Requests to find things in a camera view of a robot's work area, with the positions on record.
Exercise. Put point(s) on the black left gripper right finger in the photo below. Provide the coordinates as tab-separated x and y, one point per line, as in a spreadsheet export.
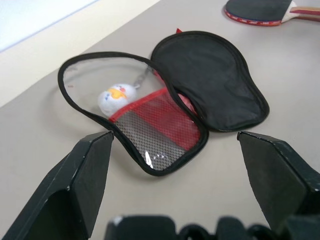
277	175

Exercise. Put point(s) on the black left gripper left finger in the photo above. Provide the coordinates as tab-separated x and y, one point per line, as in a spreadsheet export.
75	180

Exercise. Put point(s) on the black and red paddle case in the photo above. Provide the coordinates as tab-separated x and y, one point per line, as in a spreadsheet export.
212	82

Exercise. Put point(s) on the table tennis paddle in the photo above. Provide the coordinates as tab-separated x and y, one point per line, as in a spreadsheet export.
257	8

